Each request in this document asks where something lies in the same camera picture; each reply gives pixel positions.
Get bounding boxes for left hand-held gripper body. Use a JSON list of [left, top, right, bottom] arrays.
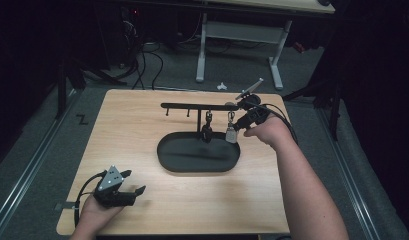
[[92, 165, 137, 208]]

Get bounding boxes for person's left hand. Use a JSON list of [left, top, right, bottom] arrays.
[[79, 194, 125, 233]]

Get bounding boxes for white-framed wooden desk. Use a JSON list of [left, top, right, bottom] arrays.
[[195, 0, 336, 91]]

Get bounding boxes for black key rack with tray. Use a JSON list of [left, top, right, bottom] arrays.
[[156, 102, 241, 174]]

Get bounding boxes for person's right hand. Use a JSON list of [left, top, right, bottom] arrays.
[[243, 114, 294, 152]]

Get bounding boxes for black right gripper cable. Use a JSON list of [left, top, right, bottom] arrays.
[[256, 102, 299, 146]]

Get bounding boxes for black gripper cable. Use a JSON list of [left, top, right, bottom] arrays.
[[73, 169, 108, 228], [256, 102, 299, 146]]

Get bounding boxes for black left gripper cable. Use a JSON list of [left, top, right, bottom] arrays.
[[73, 169, 108, 228]]

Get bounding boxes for black metal stand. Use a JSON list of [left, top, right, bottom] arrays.
[[54, 54, 128, 121], [282, 74, 344, 142]]

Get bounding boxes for metal floor rail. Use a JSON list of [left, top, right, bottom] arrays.
[[316, 108, 381, 240], [0, 89, 78, 234]]

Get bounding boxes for silver keychain with clip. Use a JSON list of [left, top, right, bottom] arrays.
[[224, 110, 240, 145]]

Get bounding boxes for dark computer tower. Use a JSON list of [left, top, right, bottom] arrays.
[[120, 5, 145, 69]]

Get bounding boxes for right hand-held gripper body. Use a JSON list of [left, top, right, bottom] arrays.
[[234, 77, 272, 132]]

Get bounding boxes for black floor cables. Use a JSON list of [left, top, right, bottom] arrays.
[[120, 41, 165, 91]]

